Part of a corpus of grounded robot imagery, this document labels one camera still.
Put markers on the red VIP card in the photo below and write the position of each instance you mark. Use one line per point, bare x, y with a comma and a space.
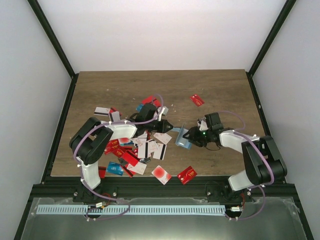
187, 175

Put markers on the white card red circle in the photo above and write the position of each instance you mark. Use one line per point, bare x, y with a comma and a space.
161, 175

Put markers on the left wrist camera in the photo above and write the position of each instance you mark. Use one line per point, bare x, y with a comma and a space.
162, 111

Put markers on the blue card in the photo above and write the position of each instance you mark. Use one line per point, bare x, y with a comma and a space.
115, 168
139, 107

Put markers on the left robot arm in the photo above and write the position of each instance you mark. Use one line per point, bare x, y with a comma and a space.
90, 141

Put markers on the light blue slotted rail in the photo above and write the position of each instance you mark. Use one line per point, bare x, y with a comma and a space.
112, 210

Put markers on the white magnetic stripe card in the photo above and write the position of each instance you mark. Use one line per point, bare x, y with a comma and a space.
159, 154

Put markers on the large white card pile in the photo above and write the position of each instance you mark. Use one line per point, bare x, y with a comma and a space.
139, 140

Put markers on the dark red striped card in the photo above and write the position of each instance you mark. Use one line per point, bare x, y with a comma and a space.
102, 171

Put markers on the white card bottom centre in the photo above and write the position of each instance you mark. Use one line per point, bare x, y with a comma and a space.
139, 168

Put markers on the teal card holder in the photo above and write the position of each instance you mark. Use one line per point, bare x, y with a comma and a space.
180, 141

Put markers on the blue card top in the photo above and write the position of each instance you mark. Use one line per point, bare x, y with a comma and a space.
139, 107

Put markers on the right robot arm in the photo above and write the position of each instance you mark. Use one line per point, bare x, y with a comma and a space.
263, 162

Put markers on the red card in pile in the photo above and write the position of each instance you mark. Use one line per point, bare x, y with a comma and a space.
129, 158

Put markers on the white card red print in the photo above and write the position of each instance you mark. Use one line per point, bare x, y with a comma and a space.
163, 137

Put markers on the red card far right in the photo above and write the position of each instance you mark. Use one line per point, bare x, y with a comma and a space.
197, 100

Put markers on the red magnetic stripe card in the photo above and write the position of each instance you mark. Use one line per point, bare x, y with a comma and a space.
151, 102

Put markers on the black aluminium frame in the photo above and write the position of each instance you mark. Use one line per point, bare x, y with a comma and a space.
57, 187

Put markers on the blue card bottom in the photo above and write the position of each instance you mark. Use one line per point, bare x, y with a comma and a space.
115, 168

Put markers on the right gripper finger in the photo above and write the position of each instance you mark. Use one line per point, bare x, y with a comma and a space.
190, 133
189, 143

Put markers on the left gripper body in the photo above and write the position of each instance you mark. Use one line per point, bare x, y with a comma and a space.
158, 128

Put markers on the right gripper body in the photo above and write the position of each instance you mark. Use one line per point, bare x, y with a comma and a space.
202, 138

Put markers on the white striped card left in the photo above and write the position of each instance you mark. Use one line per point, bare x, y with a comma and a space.
102, 111

